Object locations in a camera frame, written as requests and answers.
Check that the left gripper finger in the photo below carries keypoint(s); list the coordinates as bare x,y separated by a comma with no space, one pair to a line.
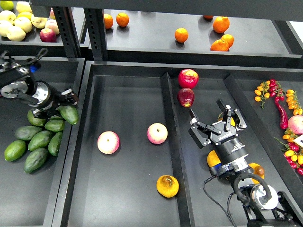
69,97
49,114

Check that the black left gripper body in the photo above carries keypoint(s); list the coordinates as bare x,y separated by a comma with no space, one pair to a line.
46,97

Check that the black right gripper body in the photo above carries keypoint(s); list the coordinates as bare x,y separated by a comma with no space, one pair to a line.
229,147

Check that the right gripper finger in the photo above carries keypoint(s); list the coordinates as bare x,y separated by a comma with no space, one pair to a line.
199,131
229,113

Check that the dark green avocado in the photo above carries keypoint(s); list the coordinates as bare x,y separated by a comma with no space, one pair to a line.
69,113

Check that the yellow pear stem up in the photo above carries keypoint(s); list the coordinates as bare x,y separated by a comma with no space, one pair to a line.
167,186

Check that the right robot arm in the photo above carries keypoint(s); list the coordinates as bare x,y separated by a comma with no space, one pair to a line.
262,204

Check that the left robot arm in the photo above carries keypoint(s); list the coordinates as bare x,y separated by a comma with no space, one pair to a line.
18,81

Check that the green avocado top left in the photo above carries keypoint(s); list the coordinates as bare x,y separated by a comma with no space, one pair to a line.
35,121

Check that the green avocado second row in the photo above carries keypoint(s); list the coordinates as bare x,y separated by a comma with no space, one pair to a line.
55,125

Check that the yellow pear left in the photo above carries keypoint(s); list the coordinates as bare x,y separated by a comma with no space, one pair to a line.
212,159

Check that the green avocado centre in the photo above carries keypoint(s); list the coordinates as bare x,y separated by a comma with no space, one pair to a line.
40,140

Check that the dark avocado left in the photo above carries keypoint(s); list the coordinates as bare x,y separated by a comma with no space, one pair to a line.
26,133

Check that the green avocado right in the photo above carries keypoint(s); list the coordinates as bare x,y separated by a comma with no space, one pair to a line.
54,144

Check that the yellow pear lower right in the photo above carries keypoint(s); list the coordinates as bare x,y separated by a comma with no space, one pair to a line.
258,170

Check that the green avocado bottom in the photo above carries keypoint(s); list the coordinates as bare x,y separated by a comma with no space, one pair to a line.
35,160

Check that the bright green avocado far left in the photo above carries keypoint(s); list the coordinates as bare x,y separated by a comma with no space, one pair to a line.
15,150

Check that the orange cherry tomato bunch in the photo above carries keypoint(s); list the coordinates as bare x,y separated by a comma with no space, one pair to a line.
262,93

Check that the dark red apple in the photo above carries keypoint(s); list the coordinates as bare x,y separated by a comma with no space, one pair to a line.
186,97

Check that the pink apple centre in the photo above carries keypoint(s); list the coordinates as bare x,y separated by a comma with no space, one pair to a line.
157,133

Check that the pink apple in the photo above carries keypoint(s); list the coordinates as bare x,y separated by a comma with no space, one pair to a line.
108,142
157,133

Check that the bright red apple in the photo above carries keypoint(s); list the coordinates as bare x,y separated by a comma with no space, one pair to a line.
188,78

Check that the red cherry tomato bunch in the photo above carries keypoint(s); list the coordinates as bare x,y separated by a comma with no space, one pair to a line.
276,91

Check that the red chili pepper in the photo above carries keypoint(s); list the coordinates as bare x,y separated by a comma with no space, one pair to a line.
283,114

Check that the pink apple left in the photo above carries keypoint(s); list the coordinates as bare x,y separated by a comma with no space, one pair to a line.
108,142

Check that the red apple on shelf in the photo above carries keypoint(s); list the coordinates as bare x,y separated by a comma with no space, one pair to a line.
47,35

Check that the orange front right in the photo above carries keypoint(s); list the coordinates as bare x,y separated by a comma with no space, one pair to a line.
220,45

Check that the mixed cherry tomatoes lower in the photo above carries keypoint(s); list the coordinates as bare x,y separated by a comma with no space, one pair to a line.
292,151

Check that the orange tomato bunch right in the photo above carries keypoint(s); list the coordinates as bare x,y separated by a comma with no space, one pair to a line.
293,102

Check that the pink peach right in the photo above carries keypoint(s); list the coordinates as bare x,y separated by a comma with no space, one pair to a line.
295,124

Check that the white label card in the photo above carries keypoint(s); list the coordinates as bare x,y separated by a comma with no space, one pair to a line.
299,141

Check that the orange small right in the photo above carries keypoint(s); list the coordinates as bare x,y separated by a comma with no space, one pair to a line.
229,39

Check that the pale yellow apple front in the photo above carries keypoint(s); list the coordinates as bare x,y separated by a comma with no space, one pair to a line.
15,33

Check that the pale peach on shelf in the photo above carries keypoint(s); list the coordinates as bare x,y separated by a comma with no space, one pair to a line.
52,24

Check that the yellow apple with stem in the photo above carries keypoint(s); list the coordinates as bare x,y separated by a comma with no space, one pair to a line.
38,22

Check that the black centre tray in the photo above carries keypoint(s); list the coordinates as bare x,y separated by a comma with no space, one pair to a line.
119,190

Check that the black tray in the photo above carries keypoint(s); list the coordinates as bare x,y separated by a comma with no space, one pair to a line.
30,200
119,190

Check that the black left tray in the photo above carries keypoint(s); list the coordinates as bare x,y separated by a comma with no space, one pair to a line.
30,200

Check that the black shelf post left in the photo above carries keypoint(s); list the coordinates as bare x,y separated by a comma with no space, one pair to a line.
67,28

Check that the black shelf post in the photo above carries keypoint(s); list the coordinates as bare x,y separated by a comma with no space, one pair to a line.
97,33
67,28

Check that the black shelf post right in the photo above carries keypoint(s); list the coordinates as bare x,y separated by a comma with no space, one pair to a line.
97,33

